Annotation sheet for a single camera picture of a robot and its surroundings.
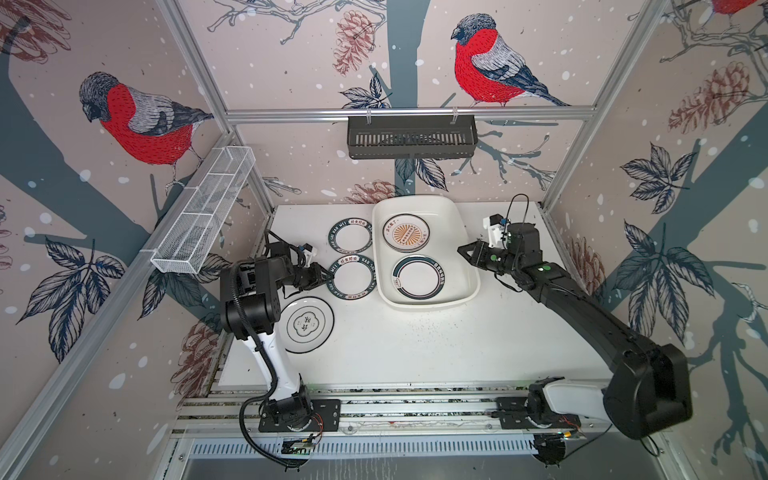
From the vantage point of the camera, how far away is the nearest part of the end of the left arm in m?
0.88

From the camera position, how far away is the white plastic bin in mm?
945

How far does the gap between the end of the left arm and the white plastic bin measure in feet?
0.60
